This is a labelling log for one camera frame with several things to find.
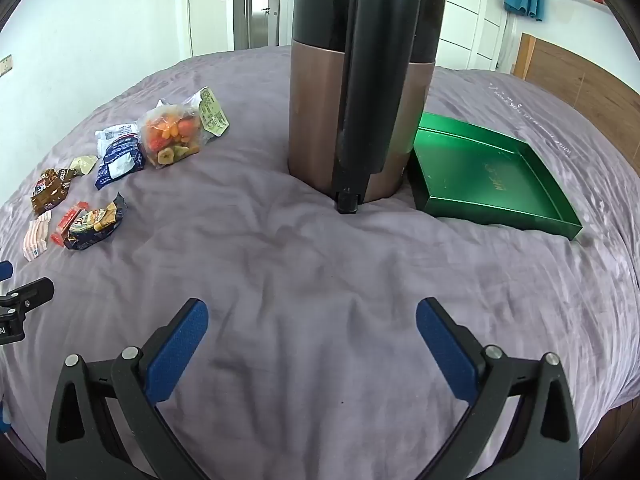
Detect white wardrobe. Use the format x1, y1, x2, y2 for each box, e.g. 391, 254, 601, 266
425, 0, 507, 72

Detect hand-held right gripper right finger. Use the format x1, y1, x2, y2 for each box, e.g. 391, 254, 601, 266
416, 297, 581, 480

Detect rose gold kettle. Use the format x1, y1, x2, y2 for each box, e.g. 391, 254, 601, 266
287, 0, 447, 216

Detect grey-blue snack packet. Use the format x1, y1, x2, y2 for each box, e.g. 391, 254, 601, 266
95, 122, 142, 153

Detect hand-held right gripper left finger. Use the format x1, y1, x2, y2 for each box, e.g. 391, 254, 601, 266
46, 298, 216, 480

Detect pink striped snack packet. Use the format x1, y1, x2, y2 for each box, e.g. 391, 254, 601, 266
22, 210, 53, 262

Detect green tray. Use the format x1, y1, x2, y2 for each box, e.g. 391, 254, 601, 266
407, 111, 585, 241

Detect dark blue snack packet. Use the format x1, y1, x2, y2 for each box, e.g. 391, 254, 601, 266
95, 135, 147, 191

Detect brown snack packet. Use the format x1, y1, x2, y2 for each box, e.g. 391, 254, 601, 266
31, 167, 83, 216

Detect clear dried fruit bag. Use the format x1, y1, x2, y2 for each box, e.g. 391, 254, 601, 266
137, 87, 231, 168

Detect purple bed sheet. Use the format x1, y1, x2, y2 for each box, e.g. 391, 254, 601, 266
0, 45, 640, 480

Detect wooden headboard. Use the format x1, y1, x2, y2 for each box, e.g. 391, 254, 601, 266
511, 32, 640, 153

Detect red snack packet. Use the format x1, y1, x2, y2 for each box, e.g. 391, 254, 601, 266
52, 200, 91, 246

